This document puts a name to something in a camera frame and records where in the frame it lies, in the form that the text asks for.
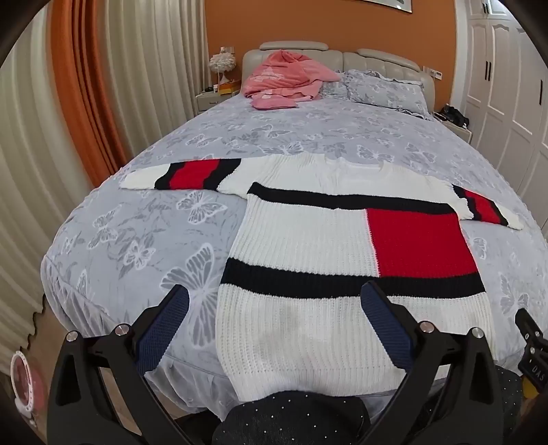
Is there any framed wall picture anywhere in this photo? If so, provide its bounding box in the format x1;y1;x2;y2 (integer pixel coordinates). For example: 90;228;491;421
360;0;414;13

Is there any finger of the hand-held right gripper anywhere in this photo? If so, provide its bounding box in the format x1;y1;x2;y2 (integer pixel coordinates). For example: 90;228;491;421
515;307;541;343

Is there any white red black knit sweater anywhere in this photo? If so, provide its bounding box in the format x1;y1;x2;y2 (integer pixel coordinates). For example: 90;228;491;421
120;153;525;407

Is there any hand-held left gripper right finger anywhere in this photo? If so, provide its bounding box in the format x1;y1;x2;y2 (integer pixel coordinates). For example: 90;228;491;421
360;281;512;445

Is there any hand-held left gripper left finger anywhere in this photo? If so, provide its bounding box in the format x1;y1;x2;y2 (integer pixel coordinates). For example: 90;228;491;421
46;284;202;445

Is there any orange curtain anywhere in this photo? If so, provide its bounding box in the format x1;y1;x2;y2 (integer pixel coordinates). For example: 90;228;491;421
50;0;129;172

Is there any pink blanket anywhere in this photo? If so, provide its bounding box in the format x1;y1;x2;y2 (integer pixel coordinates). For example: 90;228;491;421
240;49;342;102

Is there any grey butterfly print duvet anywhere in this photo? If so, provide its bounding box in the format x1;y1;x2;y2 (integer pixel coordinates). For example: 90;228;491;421
40;92;548;424

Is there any white sheer curtain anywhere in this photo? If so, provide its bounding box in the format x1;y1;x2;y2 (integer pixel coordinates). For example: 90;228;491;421
98;0;210;165
0;9;92;364

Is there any white panelled wardrobe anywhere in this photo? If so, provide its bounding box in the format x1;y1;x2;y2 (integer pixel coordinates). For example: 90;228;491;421
454;0;548;206

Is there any white feather table lamp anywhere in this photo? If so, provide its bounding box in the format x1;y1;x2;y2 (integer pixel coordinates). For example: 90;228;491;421
209;48;237;86

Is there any pink folded garment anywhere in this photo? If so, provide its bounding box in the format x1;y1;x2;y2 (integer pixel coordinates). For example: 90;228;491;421
250;93;300;110

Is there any round pink white fan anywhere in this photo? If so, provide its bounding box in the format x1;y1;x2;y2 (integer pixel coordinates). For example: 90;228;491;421
9;351;48;422

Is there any white nightstand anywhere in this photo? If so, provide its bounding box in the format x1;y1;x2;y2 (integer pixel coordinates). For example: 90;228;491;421
432;109;474;144
196;88;240;116

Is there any grey butterfly print pillow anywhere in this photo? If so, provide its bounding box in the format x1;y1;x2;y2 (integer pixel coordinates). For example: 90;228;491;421
319;79;349;102
345;69;431;116

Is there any beige padded headboard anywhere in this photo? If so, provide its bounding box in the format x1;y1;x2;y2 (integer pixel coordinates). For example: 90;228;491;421
242;41;436;114

